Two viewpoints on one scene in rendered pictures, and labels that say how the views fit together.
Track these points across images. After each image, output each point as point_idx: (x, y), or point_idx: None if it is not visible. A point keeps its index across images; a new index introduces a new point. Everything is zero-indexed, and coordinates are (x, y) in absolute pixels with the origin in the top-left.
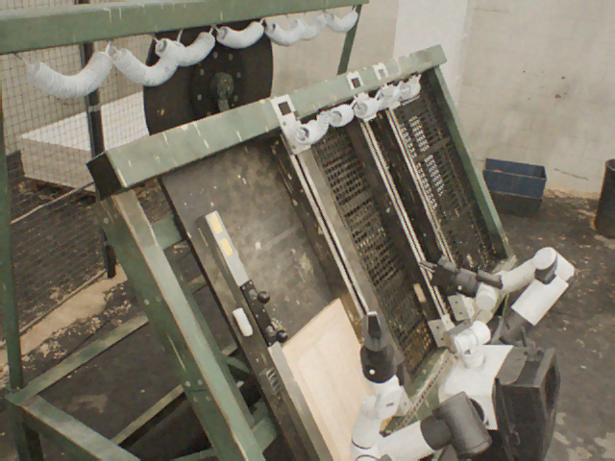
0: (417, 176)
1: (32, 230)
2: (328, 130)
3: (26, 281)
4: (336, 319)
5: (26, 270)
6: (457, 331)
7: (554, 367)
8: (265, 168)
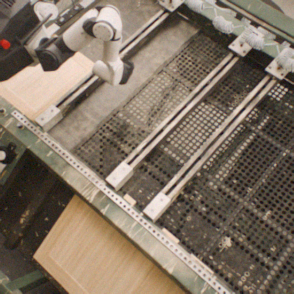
0: (238, 118)
1: (232, 248)
2: (213, 47)
3: (187, 230)
4: (87, 68)
5: (197, 233)
6: (47, 0)
7: (15, 4)
8: (154, 14)
